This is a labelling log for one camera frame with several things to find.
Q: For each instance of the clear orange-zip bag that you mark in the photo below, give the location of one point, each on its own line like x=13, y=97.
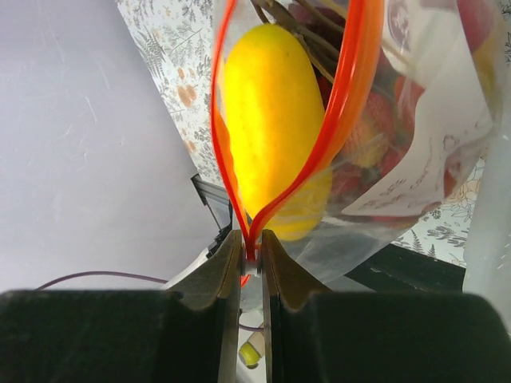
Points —
x=359, y=139

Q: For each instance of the white plastic basket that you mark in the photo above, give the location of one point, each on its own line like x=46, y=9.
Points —
x=487, y=250

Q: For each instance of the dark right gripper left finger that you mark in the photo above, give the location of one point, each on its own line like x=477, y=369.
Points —
x=187, y=333

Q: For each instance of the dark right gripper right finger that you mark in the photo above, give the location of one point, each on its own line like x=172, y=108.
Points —
x=314, y=334

